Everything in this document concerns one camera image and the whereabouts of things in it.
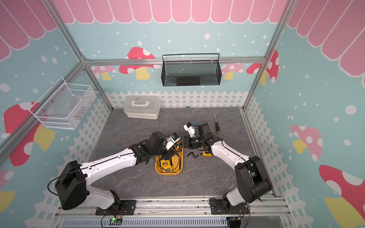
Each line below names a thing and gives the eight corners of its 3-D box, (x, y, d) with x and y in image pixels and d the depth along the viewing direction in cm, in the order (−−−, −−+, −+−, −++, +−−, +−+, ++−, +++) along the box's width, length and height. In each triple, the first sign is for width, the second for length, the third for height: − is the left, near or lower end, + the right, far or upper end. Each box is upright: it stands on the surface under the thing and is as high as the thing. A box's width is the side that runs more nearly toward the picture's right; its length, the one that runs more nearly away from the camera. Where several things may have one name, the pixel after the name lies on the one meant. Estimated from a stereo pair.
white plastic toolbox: (126, 120, 115) (119, 108, 105) (131, 106, 126) (126, 94, 115) (158, 120, 115) (156, 108, 105) (161, 106, 126) (159, 94, 115)
